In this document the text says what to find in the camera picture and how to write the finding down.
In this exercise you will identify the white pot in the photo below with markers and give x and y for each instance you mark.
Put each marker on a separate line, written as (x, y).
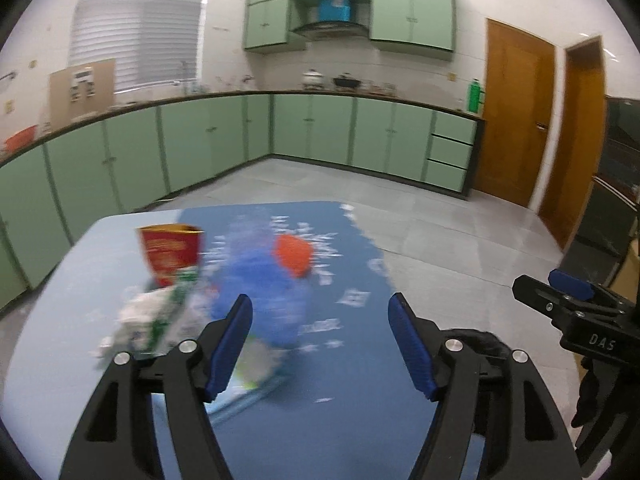
(313, 80)

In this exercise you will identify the cardboard box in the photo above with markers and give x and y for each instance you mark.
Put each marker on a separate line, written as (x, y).
(81, 91)

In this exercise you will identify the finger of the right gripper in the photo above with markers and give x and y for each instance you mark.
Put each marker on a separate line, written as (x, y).
(540, 297)
(569, 285)

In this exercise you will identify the green white snack wrapper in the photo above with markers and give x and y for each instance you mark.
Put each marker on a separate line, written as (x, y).
(184, 311)

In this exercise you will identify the blue box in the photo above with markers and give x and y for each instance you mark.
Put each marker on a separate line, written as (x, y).
(335, 10)

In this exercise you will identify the green thermos bottle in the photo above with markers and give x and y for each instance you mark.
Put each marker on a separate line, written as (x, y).
(475, 99)

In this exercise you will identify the window blind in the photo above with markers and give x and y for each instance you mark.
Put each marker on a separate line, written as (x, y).
(150, 41)

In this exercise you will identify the orange basin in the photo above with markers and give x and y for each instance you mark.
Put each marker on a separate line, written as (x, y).
(20, 140)

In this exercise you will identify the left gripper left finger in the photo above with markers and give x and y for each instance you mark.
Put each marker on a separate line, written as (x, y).
(115, 436)

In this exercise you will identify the range hood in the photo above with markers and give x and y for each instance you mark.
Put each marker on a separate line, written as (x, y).
(329, 30)

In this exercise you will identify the green lower cabinets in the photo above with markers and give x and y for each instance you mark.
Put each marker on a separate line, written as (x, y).
(56, 187)

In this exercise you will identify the black wok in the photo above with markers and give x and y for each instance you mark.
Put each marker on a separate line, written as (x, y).
(345, 82)

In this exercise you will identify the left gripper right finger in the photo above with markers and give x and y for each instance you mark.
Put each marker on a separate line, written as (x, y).
(481, 388)

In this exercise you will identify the blue plastic bag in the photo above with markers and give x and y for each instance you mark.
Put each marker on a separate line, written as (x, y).
(280, 302)

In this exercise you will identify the red paper cup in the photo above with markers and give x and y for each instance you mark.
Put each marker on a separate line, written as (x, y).
(170, 247)

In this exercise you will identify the crumpled white paper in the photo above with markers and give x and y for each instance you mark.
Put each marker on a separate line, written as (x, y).
(134, 324)

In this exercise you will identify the wooden door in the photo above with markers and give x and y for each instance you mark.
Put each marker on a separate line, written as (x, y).
(517, 111)
(580, 142)

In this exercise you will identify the light blue wrapper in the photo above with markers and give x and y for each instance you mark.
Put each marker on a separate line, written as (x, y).
(260, 370)

